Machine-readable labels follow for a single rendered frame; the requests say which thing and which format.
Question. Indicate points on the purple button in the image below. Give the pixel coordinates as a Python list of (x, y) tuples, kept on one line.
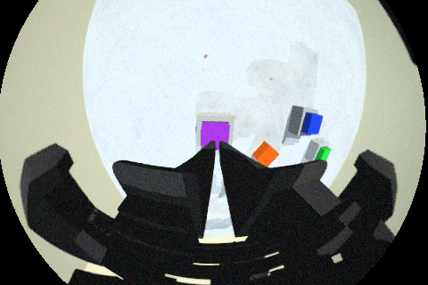
[(214, 126)]

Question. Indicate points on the green button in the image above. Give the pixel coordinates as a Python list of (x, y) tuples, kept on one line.
[(318, 149)]

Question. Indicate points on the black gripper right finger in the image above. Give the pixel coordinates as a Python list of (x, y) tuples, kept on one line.
[(249, 185)]

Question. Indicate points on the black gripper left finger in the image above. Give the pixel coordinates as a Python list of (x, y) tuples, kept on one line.
[(188, 185)]

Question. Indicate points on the orange block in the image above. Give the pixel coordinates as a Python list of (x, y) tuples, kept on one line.
[(265, 154)]

